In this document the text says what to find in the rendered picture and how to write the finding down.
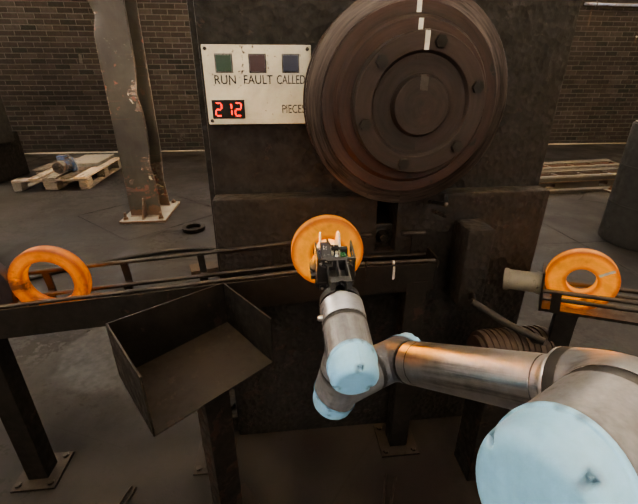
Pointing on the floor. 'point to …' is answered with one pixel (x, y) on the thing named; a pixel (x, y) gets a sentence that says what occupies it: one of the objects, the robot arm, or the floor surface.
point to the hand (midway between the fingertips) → (327, 242)
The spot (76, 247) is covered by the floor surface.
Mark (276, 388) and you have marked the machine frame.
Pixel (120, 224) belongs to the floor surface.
